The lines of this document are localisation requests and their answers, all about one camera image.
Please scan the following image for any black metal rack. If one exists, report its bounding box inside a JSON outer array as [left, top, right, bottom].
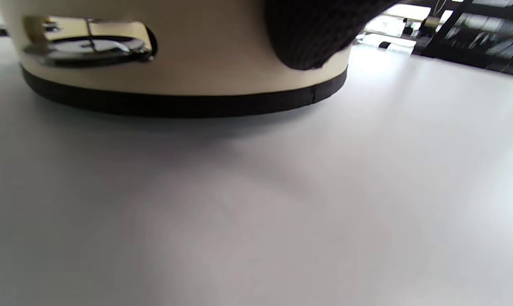
[[414, 0, 513, 77]]

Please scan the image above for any cream tambourine with black band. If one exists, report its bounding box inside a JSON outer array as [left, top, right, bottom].
[[0, 0, 349, 119]]

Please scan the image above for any person's left hand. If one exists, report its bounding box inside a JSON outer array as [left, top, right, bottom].
[[263, 0, 400, 71]]

